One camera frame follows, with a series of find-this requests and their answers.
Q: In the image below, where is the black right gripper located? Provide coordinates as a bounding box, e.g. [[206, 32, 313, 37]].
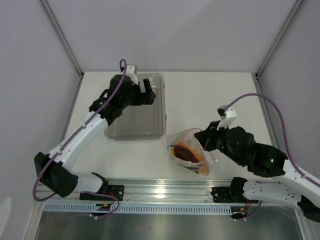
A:
[[194, 120, 245, 166]]

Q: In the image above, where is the clear zip top bag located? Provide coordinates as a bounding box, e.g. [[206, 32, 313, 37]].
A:
[[166, 128, 219, 176]]

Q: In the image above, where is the red yellow mango slice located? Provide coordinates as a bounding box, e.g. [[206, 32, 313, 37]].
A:
[[169, 144, 204, 174]]

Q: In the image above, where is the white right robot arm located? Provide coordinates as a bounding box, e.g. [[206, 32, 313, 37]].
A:
[[194, 121, 320, 223]]

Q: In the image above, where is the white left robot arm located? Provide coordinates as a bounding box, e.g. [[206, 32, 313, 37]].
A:
[[34, 74, 156, 200]]

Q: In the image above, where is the clear plastic food bin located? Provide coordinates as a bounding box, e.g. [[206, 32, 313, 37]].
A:
[[104, 73, 166, 141]]

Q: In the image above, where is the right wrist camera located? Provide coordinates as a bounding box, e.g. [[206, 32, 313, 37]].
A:
[[217, 105, 237, 130]]

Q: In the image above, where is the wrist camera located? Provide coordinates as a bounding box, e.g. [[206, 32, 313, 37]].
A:
[[217, 105, 237, 130], [125, 64, 139, 85]]

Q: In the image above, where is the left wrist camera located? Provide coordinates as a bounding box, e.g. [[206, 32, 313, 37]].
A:
[[125, 64, 139, 85]]

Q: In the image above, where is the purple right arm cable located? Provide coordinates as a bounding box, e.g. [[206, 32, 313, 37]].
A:
[[226, 92, 320, 188]]

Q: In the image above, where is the aluminium table edge rail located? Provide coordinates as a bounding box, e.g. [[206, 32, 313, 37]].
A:
[[32, 175, 231, 204]]

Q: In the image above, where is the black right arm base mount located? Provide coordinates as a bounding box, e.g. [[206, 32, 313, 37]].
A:
[[210, 177, 249, 204]]

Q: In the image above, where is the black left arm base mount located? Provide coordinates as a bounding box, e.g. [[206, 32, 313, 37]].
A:
[[79, 184, 125, 202]]

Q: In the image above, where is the white slotted cable duct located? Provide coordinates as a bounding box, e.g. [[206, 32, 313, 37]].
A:
[[43, 202, 233, 216]]

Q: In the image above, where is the left corner aluminium post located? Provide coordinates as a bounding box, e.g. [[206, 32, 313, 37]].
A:
[[38, 0, 84, 77]]

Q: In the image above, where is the corner aluminium post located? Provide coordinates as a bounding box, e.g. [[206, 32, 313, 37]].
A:
[[38, 0, 84, 77], [255, 0, 307, 81]]

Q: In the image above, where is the right corner aluminium post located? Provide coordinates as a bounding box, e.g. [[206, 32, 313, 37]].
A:
[[255, 0, 307, 81]]

